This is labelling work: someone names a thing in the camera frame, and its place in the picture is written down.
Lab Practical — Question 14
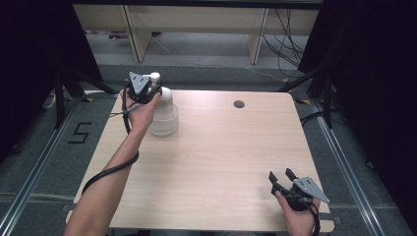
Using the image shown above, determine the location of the black floor cable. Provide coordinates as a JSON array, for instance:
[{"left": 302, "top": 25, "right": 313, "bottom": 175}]
[{"left": 299, "top": 110, "right": 327, "bottom": 128}]

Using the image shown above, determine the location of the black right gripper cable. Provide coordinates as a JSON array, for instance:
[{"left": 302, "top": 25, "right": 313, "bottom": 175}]
[{"left": 303, "top": 198, "right": 322, "bottom": 236}]

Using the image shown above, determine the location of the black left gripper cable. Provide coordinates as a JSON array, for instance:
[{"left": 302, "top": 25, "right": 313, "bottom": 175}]
[{"left": 81, "top": 86, "right": 141, "bottom": 195}]

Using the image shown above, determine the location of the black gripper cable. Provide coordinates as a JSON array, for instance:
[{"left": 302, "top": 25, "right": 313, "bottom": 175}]
[
  {"left": 81, "top": 86, "right": 141, "bottom": 195},
  {"left": 303, "top": 198, "right": 322, "bottom": 236}
]

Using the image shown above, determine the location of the black metal stand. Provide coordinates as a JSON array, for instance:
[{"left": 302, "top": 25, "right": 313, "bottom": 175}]
[
  {"left": 53, "top": 66, "right": 116, "bottom": 130},
  {"left": 277, "top": 64, "right": 334, "bottom": 130}
]

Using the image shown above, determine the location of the person's right hand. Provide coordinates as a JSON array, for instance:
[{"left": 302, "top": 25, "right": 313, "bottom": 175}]
[{"left": 274, "top": 190, "right": 322, "bottom": 236}]

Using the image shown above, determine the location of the person's left hand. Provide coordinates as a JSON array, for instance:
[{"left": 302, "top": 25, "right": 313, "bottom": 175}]
[{"left": 119, "top": 88, "right": 162, "bottom": 133}]

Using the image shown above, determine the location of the metal floor rail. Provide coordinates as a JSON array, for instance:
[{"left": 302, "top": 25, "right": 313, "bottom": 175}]
[
  {"left": 0, "top": 95, "right": 84, "bottom": 236},
  {"left": 309, "top": 98, "right": 386, "bottom": 236}
]

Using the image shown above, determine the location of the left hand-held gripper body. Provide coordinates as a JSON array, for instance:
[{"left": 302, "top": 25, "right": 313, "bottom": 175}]
[{"left": 125, "top": 71, "right": 155, "bottom": 105}]

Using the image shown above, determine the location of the black hanging cables bundle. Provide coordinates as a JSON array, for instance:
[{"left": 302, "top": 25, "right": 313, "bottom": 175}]
[{"left": 261, "top": 8, "right": 307, "bottom": 80}]

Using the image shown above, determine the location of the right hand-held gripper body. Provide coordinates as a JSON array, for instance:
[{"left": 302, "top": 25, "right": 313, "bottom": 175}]
[{"left": 270, "top": 176, "right": 330, "bottom": 212}]

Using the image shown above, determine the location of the dark curtain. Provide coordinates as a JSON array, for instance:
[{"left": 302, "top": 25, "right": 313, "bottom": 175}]
[
  {"left": 297, "top": 0, "right": 417, "bottom": 227},
  {"left": 0, "top": 0, "right": 103, "bottom": 163}
]

